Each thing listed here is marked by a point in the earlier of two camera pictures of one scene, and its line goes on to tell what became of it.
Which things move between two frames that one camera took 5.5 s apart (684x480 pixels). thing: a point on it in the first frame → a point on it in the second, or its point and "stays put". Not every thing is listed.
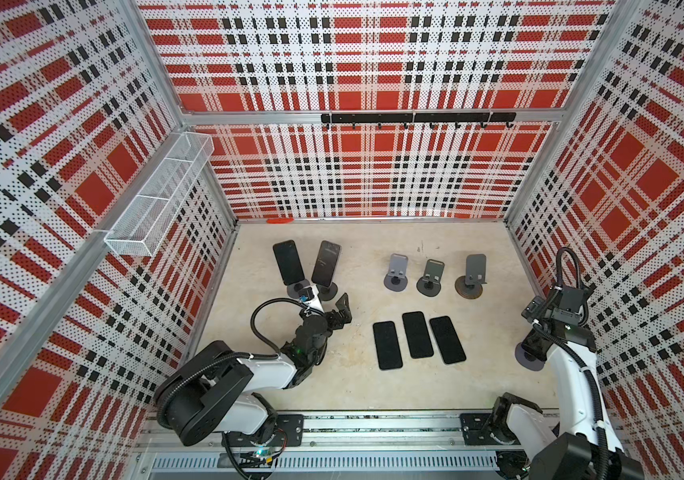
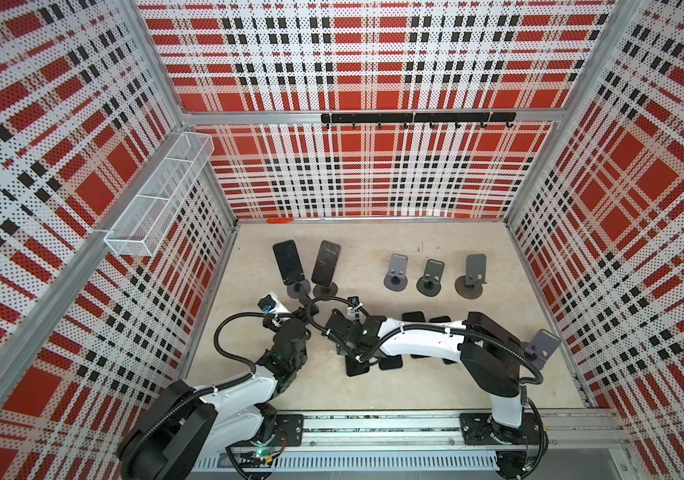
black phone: x=325 y=263 stays put
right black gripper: x=533 y=312 → x=344 y=350
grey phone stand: x=396 y=280 stays put
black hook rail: x=483 y=118 stays put
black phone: x=289 y=262 stays put
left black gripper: x=343 y=310 → x=304 y=316
